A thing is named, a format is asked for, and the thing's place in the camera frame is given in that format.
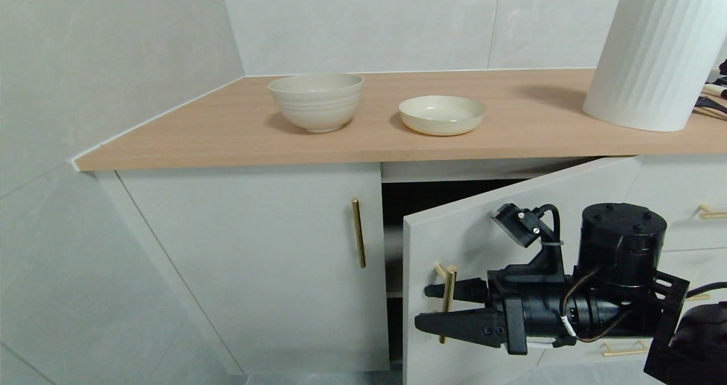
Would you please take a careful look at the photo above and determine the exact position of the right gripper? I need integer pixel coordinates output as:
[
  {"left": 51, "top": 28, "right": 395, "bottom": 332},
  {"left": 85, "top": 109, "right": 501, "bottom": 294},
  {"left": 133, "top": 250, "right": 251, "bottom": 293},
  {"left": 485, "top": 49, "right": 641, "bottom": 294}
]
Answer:
[{"left": 414, "top": 268, "right": 647, "bottom": 356}]

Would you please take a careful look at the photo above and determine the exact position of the white cabinet door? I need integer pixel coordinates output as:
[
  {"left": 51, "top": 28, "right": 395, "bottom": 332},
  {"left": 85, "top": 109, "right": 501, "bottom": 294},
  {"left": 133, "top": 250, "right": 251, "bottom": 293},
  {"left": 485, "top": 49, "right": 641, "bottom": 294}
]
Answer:
[
  {"left": 402, "top": 156, "right": 644, "bottom": 385},
  {"left": 115, "top": 162, "right": 391, "bottom": 375}
]

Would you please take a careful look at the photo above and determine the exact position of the white cabinet with wooden top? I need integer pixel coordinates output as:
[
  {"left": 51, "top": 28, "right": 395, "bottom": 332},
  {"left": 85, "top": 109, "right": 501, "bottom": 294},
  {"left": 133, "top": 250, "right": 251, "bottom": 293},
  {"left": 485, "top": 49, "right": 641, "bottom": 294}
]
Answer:
[{"left": 70, "top": 68, "right": 727, "bottom": 385}]

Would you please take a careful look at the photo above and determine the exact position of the cream shallow dish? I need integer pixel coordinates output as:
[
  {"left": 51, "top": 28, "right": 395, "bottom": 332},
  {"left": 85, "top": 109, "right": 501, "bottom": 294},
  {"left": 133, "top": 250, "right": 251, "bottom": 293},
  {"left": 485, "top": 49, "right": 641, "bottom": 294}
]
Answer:
[{"left": 398, "top": 94, "right": 487, "bottom": 137}]

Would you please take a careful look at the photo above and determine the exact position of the beige ribbed bowl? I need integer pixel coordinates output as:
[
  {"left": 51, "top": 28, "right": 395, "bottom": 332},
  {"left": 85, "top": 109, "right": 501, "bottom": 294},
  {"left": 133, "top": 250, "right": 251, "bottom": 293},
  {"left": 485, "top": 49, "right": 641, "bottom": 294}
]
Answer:
[{"left": 268, "top": 73, "right": 365, "bottom": 134}]

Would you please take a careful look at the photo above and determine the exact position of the white ribbed container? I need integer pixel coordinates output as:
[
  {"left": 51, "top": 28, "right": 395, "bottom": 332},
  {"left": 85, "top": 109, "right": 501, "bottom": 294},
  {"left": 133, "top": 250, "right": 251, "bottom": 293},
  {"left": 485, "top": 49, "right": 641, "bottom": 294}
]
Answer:
[{"left": 582, "top": 0, "right": 727, "bottom": 133}]

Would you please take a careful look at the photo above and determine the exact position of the black kitchen utensil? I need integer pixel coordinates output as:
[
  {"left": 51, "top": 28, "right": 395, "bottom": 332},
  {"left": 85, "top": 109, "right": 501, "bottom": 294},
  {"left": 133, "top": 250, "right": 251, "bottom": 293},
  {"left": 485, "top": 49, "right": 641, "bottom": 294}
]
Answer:
[{"left": 692, "top": 96, "right": 727, "bottom": 116}]

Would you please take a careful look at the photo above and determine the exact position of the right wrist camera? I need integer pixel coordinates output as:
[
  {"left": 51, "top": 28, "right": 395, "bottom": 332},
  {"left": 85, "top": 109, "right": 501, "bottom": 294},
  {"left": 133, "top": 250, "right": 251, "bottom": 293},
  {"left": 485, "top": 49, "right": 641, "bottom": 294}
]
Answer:
[{"left": 491, "top": 203, "right": 569, "bottom": 284}]

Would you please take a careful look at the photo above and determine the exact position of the white drawer, gold handle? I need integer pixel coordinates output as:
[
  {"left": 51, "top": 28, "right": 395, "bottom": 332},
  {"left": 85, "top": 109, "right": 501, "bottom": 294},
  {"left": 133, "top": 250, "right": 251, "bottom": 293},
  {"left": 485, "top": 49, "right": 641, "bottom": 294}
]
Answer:
[
  {"left": 653, "top": 248, "right": 727, "bottom": 317},
  {"left": 624, "top": 154, "right": 727, "bottom": 253},
  {"left": 525, "top": 338, "right": 665, "bottom": 385}
]

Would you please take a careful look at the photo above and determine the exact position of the black cable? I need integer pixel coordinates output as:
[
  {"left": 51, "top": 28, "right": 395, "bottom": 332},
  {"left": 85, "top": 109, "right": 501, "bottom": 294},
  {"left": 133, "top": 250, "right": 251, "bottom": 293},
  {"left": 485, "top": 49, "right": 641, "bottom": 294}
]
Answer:
[{"left": 684, "top": 281, "right": 727, "bottom": 301}]

